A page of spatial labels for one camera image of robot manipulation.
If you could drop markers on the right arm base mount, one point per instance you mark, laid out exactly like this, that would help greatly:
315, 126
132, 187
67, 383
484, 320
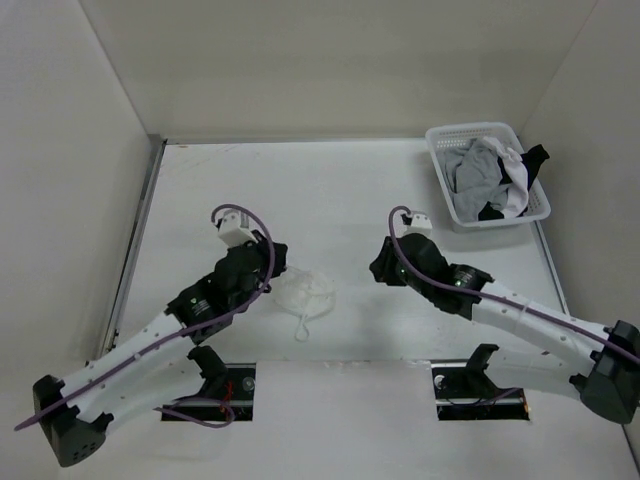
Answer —
463, 391

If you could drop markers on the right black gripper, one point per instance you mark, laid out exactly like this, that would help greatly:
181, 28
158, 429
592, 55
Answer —
381, 268

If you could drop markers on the wrist white camera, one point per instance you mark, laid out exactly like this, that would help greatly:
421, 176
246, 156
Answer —
234, 229
416, 222

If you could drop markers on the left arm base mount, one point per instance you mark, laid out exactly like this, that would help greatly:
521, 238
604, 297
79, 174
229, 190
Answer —
226, 395

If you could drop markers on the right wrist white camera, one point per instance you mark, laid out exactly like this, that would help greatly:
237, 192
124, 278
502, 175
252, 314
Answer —
416, 222

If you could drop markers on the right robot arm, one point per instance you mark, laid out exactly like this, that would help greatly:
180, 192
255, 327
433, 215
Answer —
595, 364

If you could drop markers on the grey tank top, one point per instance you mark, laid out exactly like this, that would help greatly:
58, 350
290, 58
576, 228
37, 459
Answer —
473, 176

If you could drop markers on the black tank top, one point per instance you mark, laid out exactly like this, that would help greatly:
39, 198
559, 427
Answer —
533, 159

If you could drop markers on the white plastic basket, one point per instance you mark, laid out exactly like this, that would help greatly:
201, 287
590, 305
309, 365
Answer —
455, 135

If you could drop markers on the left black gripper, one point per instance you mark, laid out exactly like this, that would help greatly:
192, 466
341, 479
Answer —
279, 260

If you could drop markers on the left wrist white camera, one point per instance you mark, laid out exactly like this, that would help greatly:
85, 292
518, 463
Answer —
234, 229

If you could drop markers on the metal table edge rail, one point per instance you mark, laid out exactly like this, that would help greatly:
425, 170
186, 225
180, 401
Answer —
112, 326

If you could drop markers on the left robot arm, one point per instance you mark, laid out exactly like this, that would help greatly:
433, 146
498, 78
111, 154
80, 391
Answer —
164, 362

